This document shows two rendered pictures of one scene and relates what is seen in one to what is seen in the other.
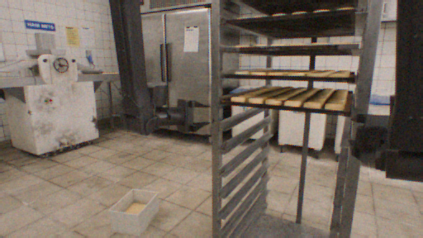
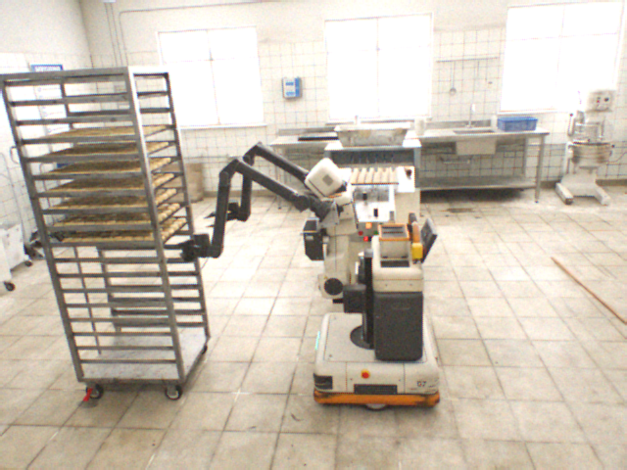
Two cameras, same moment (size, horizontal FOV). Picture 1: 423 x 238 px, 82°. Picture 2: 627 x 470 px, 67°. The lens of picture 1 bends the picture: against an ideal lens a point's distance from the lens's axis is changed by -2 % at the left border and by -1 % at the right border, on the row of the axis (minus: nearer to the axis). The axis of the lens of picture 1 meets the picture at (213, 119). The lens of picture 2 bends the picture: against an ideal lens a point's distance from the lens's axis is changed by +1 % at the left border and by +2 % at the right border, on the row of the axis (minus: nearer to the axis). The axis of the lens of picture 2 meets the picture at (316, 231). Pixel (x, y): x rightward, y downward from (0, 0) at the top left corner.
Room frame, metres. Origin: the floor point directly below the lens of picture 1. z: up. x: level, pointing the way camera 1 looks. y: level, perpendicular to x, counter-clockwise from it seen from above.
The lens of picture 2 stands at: (1.00, 2.40, 1.77)
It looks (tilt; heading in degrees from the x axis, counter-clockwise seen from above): 19 degrees down; 248
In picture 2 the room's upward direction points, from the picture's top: 3 degrees counter-clockwise
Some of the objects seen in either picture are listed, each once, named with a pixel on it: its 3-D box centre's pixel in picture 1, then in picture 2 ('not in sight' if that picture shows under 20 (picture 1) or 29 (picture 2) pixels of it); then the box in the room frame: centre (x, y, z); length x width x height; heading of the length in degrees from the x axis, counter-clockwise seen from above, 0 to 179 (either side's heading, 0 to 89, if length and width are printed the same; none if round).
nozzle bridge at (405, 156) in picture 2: not in sight; (372, 165); (-0.85, -0.82, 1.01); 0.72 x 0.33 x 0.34; 148
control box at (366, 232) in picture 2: not in sight; (368, 230); (-0.39, -0.09, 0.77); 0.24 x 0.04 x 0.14; 148
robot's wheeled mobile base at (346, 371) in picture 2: not in sight; (374, 353); (-0.18, 0.32, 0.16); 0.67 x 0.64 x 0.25; 151
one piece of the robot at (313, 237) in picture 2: not in sight; (317, 233); (0.08, 0.18, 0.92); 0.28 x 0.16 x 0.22; 61
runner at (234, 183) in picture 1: (251, 165); (118, 304); (1.13, -0.19, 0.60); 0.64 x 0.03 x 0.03; 151
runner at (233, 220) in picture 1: (250, 198); (124, 332); (1.13, -0.19, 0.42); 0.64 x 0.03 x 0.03; 151
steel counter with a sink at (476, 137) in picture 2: not in sight; (402, 155); (-2.48, -2.89, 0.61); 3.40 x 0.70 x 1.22; 150
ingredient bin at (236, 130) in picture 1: (255, 115); not in sight; (3.37, -0.58, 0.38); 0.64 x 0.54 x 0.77; 153
